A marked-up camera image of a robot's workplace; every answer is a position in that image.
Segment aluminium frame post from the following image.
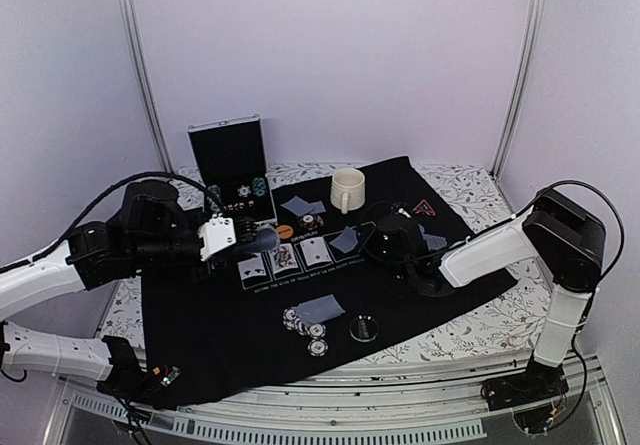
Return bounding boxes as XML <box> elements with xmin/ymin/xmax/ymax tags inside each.
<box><xmin>490</xmin><ymin>0</ymin><xmax>545</xmax><ymax>181</ymax></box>
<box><xmin>118</xmin><ymin>0</ymin><xmax>173</xmax><ymax>172</ymax></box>

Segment cream ceramic mug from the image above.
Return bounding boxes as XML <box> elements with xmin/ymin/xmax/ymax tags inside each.
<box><xmin>330</xmin><ymin>168</ymin><xmax>366</xmax><ymax>215</ymax></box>

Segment small green circuit board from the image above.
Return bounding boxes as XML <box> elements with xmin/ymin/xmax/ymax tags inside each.
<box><xmin>151</xmin><ymin>365</ymin><xmax>181</xmax><ymax>387</ymax></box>

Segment aluminium poker chip case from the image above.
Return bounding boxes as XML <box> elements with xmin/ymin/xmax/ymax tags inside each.
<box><xmin>187</xmin><ymin>114</ymin><xmax>277</xmax><ymax>225</ymax></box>

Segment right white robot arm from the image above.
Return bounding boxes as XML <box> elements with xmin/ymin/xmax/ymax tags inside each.
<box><xmin>360</xmin><ymin>183</ymin><xmax>613</xmax><ymax>410</ymax></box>

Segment red triangle black token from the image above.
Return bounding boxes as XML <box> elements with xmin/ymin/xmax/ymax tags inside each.
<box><xmin>412</xmin><ymin>199</ymin><xmax>436</xmax><ymax>217</ymax></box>

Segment chips at case left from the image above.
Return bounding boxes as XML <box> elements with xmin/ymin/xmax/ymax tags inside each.
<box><xmin>207</xmin><ymin>185</ymin><xmax>223</xmax><ymax>212</ymax></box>

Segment left aluminium frame post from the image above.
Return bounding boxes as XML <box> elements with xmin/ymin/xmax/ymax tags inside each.
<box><xmin>118</xmin><ymin>0</ymin><xmax>173</xmax><ymax>172</ymax></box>

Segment poker chip stack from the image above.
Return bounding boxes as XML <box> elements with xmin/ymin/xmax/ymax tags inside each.
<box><xmin>251</xmin><ymin>177</ymin><xmax>268</xmax><ymax>197</ymax></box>
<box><xmin>283</xmin><ymin>307</ymin><xmax>307</xmax><ymax>335</ymax></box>

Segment black poker table mat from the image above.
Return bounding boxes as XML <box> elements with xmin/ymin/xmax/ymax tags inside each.
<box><xmin>141</xmin><ymin>157</ymin><xmax>515</xmax><ymax>409</ymax></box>

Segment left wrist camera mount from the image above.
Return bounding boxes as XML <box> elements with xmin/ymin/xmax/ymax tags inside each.
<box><xmin>197</xmin><ymin>214</ymin><xmax>258</xmax><ymax>262</ymax></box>

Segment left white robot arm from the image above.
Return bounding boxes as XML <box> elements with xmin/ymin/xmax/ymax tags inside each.
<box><xmin>1</xmin><ymin>171</ymin><xmax>257</xmax><ymax>399</ymax></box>

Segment queen of hearts card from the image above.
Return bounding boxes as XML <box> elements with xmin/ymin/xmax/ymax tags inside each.
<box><xmin>269</xmin><ymin>244</ymin><xmax>298</xmax><ymax>274</ymax></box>

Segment front aluminium rail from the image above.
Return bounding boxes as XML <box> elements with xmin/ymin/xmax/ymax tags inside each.
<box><xmin>47</xmin><ymin>349</ymin><xmax>621</xmax><ymax>445</ymax></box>

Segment red brown chip stack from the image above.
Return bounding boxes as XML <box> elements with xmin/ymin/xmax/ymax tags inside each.
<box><xmin>299</xmin><ymin>214</ymin><xmax>324</xmax><ymax>231</ymax></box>

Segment right aluminium frame post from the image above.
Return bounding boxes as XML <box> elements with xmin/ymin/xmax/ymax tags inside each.
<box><xmin>490</xmin><ymin>0</ymin><xmax>545</xmax><ymax>181</ymax></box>

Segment blue patterned card deck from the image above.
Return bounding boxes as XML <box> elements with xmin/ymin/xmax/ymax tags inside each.
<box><xmin>236</xmin><ymin>227</ymin><xmax>280</xmax><ymax>254</ymax></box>

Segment white poker chip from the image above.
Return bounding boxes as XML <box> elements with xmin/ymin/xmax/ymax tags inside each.
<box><xmin>237</xmin><ymin>185</ymin><xmax>251</xmax><ymax>198</ymax></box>

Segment blue white chip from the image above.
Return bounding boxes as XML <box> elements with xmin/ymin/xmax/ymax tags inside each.
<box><xmin>307</xmin><ymin>338</ymin><xmax>329</xmax><ymax>357</ymax></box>
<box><xmin>307</xmin><ymin>324</ymin><xmax>326</xmax><ymax>339</ymax></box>

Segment dealt card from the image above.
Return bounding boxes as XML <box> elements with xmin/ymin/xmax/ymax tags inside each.
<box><xmin>308</xmin><ymin>201</ymin><xmax>326</xmax><ymax>215</ymax></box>
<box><xmin>295</xmin><ymin>300</ymin><xmax>322</xmax><ymax>326</ymax></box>

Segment orange big blind button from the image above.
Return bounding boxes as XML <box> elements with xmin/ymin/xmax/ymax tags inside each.
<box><xmin>276</xmin><ymin>225</ymin><xmax>294</xmax><ymax>240</ymax></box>

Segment clear black dealer button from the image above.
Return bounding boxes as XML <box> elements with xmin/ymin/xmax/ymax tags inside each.
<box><xmin>349</xmin><ymin>315</ymin><xmax>379</xmax><ymax>343</ymax></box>

